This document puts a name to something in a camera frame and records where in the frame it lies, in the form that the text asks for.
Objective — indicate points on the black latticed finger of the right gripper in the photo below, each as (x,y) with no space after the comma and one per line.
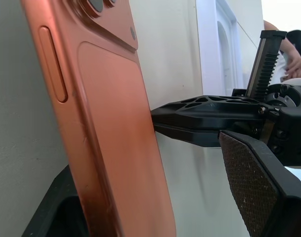
(202,116)

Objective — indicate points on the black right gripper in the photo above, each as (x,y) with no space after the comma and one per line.
(291,123)

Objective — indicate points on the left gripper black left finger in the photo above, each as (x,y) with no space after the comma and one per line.
(58,209)

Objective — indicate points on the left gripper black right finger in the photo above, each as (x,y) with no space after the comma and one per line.
(259,192)

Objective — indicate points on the orange smartphone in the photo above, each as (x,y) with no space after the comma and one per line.
(110,128)

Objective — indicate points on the white phone box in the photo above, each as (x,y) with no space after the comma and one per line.
(209,49)

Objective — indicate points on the bystander with dark hair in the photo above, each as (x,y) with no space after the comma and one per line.
(297,61)

